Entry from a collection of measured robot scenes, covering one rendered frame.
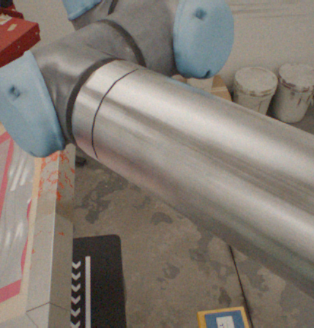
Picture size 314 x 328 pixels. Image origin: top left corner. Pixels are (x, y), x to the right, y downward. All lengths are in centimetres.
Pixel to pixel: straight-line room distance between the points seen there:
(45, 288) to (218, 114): 34
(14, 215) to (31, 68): 41
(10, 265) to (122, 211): 188
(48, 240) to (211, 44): 32
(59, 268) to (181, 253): 181
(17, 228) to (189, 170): 46
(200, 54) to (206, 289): 191
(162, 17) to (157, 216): 212
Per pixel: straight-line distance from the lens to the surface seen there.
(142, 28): 33
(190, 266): 224
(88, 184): 261
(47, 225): 53
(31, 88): 28
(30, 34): 199
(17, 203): 67
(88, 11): 42
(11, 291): 59
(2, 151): 84
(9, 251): 62
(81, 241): 122
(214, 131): 20
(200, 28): 34
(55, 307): 48
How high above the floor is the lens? 198
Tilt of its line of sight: 48 degrees down
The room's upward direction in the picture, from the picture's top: straight up
